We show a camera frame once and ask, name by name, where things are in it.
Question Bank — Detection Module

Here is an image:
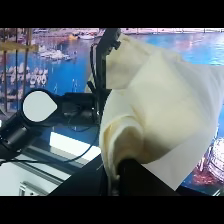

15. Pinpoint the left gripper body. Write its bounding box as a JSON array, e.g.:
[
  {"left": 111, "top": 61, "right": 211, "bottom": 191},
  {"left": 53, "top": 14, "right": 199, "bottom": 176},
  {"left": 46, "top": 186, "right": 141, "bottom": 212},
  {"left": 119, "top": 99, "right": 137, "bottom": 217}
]
[{"left": 61, "top": 92, "right": 101, "bottom": 127}]

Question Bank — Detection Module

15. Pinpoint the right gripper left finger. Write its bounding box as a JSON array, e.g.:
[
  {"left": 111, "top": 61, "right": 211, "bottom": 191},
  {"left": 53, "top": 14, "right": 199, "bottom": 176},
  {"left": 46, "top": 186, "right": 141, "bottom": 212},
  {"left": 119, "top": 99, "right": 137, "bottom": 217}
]
[{"left": 49, "top": 155, "right": 110, "bottom": 197}]

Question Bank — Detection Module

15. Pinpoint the cream garment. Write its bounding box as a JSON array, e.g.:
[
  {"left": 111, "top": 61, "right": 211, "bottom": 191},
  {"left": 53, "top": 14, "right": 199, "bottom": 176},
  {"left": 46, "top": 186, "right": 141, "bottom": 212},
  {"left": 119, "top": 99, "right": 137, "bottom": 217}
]
[{"left": 84, "top": 33, "right": 224, "bottom": 192}]

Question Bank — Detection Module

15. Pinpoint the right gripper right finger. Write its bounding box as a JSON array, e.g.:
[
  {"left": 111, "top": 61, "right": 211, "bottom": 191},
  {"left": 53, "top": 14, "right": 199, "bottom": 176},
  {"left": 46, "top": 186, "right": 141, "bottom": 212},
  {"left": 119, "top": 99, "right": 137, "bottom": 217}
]
[{"left": 116, "top": 158, "right": 180, "bottom": 197}]

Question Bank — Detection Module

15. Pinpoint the black cable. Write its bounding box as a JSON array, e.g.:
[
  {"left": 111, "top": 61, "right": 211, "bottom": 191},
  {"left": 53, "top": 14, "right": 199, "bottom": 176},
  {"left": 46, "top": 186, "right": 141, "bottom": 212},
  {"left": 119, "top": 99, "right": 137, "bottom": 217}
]
[{"left": 0, "top": 124, "right": 102, "bottom": 165}]

